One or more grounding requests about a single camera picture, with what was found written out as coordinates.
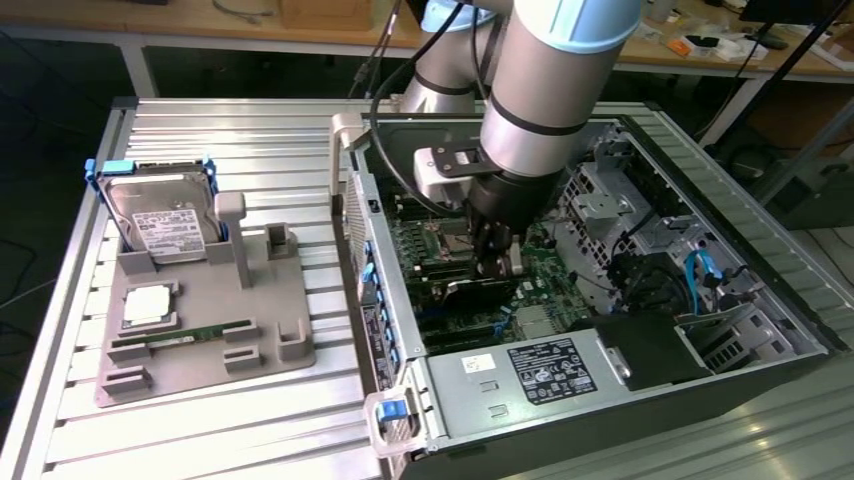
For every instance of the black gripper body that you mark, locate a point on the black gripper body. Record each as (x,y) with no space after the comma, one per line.
(508,200)

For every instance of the black graphics card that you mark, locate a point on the black graphics card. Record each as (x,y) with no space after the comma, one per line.
(481,297)

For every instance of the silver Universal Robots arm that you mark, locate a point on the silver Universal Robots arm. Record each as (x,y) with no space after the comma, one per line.
(548,65)

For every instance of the CPU socket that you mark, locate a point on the CPU socket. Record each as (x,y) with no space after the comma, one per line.
(450,239)

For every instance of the green motherboard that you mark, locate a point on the green motherboard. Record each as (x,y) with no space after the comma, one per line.
(541,290)

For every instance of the silver chipset heat sink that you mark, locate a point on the silver chipset heat sink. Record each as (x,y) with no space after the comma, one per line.
(537,321)

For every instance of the metal disk bay cage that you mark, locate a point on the metal disk bay cage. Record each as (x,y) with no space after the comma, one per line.
(608,205)

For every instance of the black fan shroud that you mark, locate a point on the black fan shroud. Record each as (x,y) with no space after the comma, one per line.
(637,352)

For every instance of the grey power supply unit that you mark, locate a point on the grey power supply unit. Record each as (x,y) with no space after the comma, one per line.
(461,400)

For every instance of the blue case latch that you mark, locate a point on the blue case latch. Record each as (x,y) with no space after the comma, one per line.
(390,411)

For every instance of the open black PC case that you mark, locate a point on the open black PC case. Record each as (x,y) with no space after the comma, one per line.
(668,400)

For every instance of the orange and white box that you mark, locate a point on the orange and white box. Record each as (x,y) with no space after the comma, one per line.
(708,47)

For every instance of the grey parts rack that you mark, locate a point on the grey parts rack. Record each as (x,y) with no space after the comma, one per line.
(201,300)

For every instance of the black box on floor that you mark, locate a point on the black box on floor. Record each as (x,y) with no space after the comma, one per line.
(814,200)

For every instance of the brown cardboard box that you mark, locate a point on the brown cardboard box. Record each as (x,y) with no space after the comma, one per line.
(327,12)

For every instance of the hard disk with blue carrier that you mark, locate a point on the hard disk with blue carrier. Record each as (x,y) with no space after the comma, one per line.
(167,230)

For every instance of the green RAM stick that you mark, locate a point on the green RAM stick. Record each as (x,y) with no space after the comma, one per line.
(187,334)

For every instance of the black tripod pole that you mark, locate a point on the black tripod pole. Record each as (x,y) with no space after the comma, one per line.
(781,70)

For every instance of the silver CPU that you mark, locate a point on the silver CPU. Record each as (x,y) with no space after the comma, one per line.
(147,305)

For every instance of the black monitor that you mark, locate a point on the black monitor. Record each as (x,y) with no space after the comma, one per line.
(788,9)

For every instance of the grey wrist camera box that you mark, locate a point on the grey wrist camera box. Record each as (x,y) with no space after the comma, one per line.
(437,175)

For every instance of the wooden desk with white frame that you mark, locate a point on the wooden desk with white frame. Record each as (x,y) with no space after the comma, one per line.
(67,20)

